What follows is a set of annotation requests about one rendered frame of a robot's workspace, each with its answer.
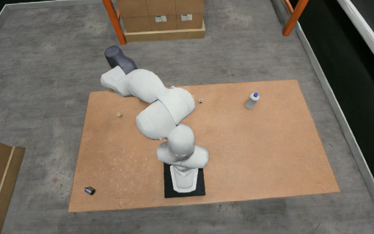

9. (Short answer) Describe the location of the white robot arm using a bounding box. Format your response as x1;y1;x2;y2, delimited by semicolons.
101;45;209;192

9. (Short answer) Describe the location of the small bottle with blue cap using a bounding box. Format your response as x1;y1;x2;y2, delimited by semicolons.
245;93;259;109

